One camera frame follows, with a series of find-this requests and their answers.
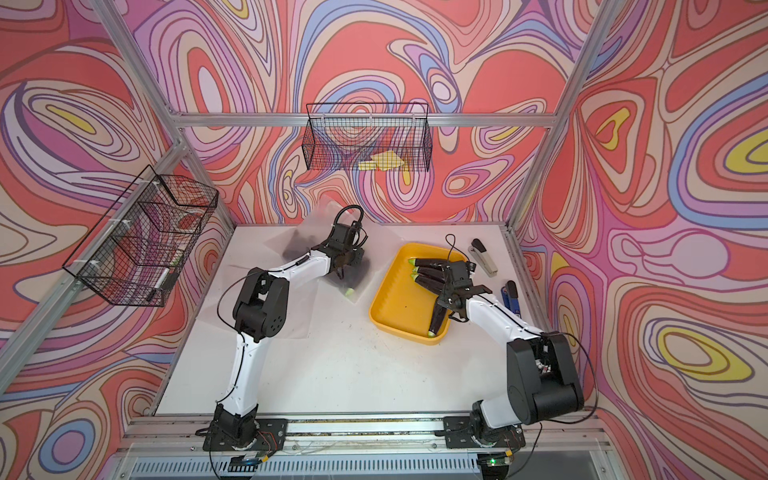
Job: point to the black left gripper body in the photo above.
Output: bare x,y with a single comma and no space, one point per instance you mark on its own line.
352,255

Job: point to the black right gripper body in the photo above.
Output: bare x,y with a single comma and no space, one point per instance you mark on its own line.
444,297

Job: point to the clear zip-top plastic bag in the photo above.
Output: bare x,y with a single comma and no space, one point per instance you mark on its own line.
313,230

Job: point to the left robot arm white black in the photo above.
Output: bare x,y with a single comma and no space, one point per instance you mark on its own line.
259,313

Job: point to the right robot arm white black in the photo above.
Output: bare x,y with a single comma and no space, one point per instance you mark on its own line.
542,382

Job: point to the purple eggplant in tray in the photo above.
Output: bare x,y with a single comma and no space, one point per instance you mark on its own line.
435,263
428,272
437,319
430,284

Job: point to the grey black stapler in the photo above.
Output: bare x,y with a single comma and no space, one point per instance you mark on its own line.
481,255

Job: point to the blue black tool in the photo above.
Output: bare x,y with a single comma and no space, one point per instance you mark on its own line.
510,297

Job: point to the yellow plastic tray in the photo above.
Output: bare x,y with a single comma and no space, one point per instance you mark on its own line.
403,308

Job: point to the yellow cloth in basket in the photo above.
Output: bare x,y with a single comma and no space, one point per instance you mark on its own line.
383,161

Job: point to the aluminium horizontal back bar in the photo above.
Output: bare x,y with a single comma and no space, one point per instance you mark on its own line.
297,119

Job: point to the black wire basket back wall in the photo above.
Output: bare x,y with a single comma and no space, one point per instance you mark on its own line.
339,144

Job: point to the black wire basket wall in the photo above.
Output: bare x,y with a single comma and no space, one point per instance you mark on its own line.
339,144
136,254

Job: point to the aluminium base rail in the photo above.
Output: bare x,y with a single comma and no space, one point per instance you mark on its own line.
365,446

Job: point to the aluminium frame post left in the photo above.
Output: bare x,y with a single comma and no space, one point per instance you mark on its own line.
80,125

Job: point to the aluminium frame post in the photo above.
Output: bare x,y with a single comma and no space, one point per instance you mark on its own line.
606,15
80,125

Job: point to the black wire basket left wall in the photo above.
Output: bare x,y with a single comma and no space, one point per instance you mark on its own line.
136,254

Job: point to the aluminium frame post right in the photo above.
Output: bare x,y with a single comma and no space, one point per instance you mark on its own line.
606,15

